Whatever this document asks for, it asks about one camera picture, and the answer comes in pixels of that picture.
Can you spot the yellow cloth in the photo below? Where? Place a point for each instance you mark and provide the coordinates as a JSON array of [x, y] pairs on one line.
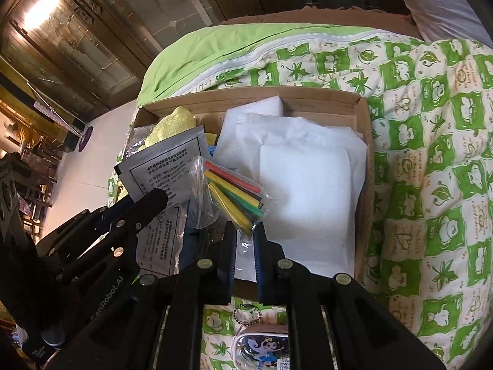
[[173, 123]]

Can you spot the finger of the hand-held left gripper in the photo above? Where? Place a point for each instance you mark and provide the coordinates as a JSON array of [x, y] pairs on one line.
[[115, 211], [148, 203]]

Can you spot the pillow in plastic bag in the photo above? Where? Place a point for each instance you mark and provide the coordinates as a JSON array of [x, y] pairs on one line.
[[435, 4]]

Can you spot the cartoon print clear pouch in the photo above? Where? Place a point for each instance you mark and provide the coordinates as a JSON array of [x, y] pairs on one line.
[[265, 349]]

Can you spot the wooden glass door cabinet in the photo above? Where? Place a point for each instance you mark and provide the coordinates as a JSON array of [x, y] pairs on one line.
[[96, 46]]

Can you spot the floor stand with purple base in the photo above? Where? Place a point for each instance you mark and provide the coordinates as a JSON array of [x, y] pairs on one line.
[[86, 135]]

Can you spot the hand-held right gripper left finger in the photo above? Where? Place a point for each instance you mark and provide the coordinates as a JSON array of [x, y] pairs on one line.
[[227, 266]]

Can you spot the shallow cardboard box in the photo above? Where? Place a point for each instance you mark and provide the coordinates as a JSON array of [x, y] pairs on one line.
[[327, 113]]

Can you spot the white packet with printed text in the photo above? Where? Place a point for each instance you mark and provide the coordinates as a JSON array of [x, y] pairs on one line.
[[300, 131]]

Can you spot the green white printed blanket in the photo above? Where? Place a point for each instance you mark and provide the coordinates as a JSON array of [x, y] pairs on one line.
[[423, 162]]

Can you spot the plain green bedsheet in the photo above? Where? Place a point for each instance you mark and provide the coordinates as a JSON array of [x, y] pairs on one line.
[[192, 54]]

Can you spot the brown mattress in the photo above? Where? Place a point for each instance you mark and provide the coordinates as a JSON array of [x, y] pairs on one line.
[[327, 13]]

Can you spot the bag of coloured tubes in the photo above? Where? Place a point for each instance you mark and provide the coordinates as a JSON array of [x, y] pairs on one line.
[[231, 192]]

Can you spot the grey printed sachet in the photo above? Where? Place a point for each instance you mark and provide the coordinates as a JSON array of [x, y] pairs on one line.
[[161, 239], [161, 165]]

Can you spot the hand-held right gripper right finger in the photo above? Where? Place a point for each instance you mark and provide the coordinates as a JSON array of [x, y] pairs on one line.
[[262, 269]]

